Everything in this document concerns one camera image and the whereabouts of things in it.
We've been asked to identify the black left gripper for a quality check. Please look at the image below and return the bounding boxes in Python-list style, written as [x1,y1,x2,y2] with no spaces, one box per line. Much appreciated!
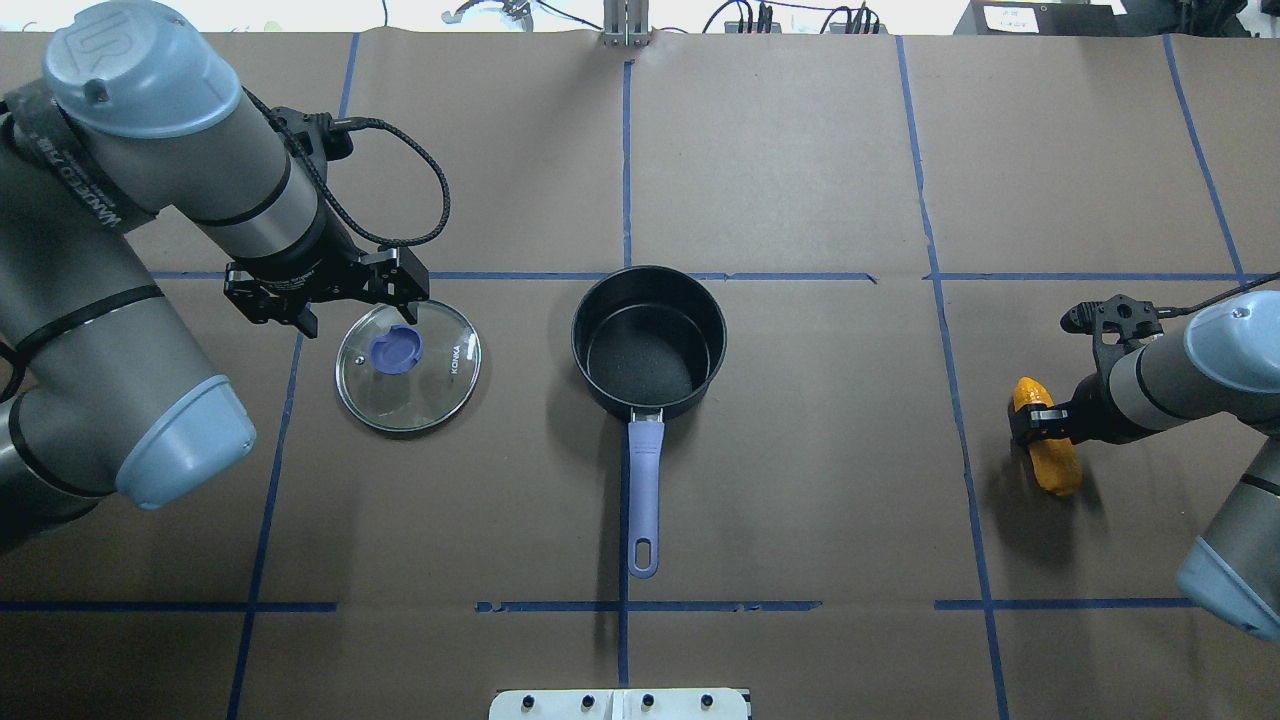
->
[223,249,430,340]

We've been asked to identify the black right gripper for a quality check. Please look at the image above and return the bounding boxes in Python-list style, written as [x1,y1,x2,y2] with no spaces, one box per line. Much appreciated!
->
[1007,375,1140,446]

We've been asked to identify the yellow corn cob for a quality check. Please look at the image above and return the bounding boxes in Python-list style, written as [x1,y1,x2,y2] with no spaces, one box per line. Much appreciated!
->
[1009,375,1083,498]

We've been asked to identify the glass pot lid purple knob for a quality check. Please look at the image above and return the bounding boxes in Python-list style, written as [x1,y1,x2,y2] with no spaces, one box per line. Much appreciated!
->
[334,301,483,434]

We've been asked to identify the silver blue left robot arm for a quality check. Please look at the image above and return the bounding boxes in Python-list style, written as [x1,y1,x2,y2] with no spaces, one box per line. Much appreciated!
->
[3,1,451,551]

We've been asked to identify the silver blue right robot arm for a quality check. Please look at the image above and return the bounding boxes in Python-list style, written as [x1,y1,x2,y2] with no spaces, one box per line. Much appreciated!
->
[1007,290,1279,642]

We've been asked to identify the purple black saucepan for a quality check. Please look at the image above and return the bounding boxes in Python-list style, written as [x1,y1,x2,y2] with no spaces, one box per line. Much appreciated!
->
[571,265,727,579]

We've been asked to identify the black power supply box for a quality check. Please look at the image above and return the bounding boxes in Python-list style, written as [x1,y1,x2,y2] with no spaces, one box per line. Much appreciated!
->
[952,1,1121,37]

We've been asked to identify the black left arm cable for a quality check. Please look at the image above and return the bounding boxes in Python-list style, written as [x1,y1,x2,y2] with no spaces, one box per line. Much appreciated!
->
[239,90,453,251]

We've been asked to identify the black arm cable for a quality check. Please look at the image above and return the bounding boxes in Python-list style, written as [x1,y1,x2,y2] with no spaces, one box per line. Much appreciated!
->
[239,90,453,251]
[1149,270,1280,319]

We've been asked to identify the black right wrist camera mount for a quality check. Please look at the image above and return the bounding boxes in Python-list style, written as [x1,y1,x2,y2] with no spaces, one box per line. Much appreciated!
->
[1059,293,1164,377]

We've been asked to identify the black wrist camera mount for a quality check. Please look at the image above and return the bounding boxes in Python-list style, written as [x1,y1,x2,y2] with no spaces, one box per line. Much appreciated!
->
[1059,293,1164,377]
[269,106,355,168]

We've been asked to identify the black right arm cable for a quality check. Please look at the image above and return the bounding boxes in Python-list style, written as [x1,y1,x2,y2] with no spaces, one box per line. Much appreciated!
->
[1149,270,1280,319]

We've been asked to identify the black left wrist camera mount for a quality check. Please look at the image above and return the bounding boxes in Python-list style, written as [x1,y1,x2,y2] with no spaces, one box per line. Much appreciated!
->
[269,106,355,168]

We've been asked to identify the aluminium frame post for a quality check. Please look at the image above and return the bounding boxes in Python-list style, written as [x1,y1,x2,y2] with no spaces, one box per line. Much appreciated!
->
[599,0,652,47]

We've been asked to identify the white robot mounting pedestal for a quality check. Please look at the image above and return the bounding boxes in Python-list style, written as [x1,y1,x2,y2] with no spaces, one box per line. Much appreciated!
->
[488,687,753,719]

